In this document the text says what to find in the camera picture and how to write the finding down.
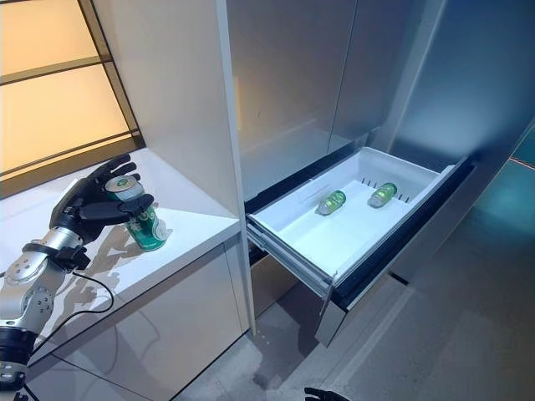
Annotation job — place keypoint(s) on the green drink can white logo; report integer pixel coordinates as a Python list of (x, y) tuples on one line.
[(146, 231)]

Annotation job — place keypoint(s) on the orange lit window dark frame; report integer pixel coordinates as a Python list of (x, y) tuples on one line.
[(54, 104)]

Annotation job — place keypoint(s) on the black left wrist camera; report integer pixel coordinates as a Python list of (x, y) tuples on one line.
[(62, 255)]

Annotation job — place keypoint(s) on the white fridge drawer steel front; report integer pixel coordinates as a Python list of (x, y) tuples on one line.
[(317, 242)]

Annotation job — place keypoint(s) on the tall white cabinet panel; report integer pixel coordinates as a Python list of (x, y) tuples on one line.
[(175, 104)]

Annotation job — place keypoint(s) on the brown wooden panel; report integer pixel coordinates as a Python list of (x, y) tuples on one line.
[(273, 288)]

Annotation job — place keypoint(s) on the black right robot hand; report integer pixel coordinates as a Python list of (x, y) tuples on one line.
[(322, 394)]

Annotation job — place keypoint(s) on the green bottle lying left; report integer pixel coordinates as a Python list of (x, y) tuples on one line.
[(331, 202)]

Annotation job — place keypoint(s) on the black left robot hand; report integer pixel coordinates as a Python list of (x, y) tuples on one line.
[(79, 209)]

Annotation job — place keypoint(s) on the stainless steel fridge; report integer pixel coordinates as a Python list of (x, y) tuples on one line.
[(292, 83)]

